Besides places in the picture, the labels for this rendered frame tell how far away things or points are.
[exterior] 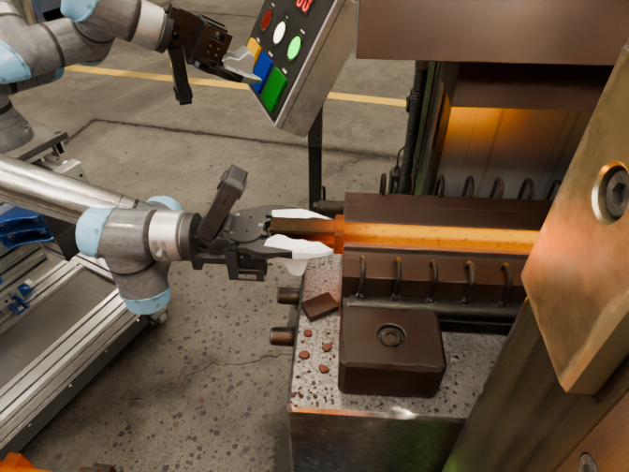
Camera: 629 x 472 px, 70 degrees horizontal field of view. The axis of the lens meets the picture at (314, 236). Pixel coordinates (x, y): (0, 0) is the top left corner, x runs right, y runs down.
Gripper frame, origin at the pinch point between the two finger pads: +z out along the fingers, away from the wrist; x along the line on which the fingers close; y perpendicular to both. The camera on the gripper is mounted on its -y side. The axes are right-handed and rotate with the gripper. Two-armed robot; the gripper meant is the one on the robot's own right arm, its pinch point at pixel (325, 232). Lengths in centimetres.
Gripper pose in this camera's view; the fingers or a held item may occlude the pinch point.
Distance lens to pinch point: 63.2
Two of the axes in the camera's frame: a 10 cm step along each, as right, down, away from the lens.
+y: 0.0, 7.4, 6.7
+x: -0.7, 6.7, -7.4
